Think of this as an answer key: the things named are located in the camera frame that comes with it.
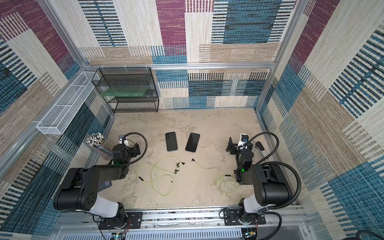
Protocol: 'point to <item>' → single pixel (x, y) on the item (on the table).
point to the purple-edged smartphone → (171, 141)
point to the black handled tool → (259, 145)
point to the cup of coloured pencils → (98, 142)
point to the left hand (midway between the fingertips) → (129, 144)
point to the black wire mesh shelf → (129, 77)
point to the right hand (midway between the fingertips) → (239, 140)
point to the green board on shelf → (124, 91)
